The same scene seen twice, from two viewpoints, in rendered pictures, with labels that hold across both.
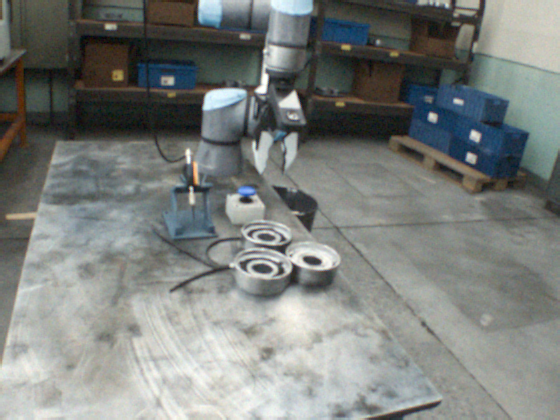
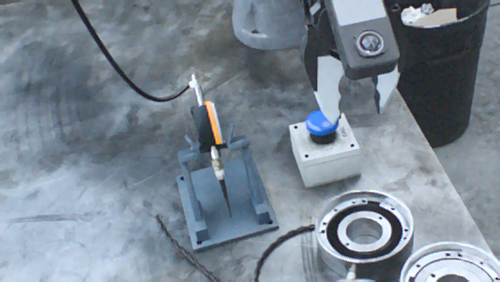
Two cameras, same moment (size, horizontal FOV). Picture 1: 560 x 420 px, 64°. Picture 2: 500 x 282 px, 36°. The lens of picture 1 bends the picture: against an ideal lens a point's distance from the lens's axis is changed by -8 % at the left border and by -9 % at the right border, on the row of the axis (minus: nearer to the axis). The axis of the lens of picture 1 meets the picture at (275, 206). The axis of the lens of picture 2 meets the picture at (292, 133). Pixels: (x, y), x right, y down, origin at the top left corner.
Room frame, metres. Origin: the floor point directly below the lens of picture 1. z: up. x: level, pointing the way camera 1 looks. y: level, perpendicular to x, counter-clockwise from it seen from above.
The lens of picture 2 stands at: (0.34, -0.06, 1.44)
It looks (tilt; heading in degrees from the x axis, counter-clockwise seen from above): 40 degrees down; 14
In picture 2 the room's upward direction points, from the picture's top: 8 degrees counter-clockwise
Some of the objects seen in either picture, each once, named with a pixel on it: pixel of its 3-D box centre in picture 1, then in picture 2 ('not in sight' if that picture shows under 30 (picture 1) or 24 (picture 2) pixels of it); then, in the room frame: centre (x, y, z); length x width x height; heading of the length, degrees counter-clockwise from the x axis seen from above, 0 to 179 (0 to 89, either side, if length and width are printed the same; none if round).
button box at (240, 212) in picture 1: (244, 207); (323, 145); (1.02, 0.07, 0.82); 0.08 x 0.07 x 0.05; 22
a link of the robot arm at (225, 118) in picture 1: (226, 112); not in sight; (1.34, 0.18, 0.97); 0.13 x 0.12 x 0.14; 94
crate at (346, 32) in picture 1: (336, 30); not in sight; (4.92, -0.36, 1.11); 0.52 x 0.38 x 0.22; 112
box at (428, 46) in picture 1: (433, 38); not in sight; (5.34, -1.44, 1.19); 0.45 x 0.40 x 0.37; 107
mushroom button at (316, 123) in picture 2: (245, 198); (323, 133); (1.02, 0.07, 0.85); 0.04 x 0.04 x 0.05
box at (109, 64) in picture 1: (106, 63); not in sight; (4.09, 1.64, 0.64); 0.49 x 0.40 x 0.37; 117
